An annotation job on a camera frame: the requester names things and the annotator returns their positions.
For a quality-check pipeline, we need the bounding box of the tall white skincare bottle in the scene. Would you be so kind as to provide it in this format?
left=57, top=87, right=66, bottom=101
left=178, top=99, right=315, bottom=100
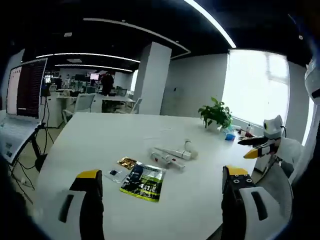
left=184, top=139, right=200, bottom=161

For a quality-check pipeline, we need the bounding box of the ceiling light strip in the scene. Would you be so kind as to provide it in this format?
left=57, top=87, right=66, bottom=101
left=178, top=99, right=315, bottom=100
left=184, top=0, right=238, bottom=49

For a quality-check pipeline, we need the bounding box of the white mesh office chair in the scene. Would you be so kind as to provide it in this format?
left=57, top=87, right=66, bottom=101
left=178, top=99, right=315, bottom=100
left=252, top=159, right=295, bottom=223

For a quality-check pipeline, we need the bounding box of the white skincare tube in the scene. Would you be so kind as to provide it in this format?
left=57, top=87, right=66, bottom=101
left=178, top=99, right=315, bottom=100
left=153, top=146, right=192, bottom=160

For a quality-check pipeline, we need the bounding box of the gold foil skincare sachet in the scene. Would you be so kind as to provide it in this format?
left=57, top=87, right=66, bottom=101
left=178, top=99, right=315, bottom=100
left=116, top=156, right=138, bottom=171

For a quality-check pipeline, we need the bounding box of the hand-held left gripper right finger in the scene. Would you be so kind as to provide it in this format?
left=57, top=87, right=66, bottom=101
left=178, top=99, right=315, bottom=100
left=221, top=164, right=293, bottom=240

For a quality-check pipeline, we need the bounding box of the open laptop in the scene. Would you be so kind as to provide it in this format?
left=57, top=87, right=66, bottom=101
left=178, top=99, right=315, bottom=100
left=0, top=57, right=49, bottom=166

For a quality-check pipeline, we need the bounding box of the black tripod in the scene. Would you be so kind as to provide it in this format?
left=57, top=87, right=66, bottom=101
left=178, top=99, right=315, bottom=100
left=41, top=84, right=52, bottom=126

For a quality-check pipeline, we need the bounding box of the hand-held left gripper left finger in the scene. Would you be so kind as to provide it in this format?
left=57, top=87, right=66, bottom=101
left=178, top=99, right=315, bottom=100
left=39, top=169, right=105, bottom=240

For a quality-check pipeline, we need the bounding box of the green black skincare sachet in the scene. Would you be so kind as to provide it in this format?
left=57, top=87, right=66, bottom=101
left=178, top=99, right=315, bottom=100
left=119, top=161, right=168, bottom=203

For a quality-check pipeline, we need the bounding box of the white office desk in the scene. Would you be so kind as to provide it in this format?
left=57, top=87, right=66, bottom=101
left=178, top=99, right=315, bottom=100
left=101, top=94, right=136, bottom=114

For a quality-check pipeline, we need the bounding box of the potted green plant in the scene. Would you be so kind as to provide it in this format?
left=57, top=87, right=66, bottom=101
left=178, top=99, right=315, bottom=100
left=198, top=96, right=233, bottom=133

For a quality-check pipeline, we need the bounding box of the black laptop stand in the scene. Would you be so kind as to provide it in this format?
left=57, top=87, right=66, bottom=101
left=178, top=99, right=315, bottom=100
left=9, top=119, right=55, bottom=196

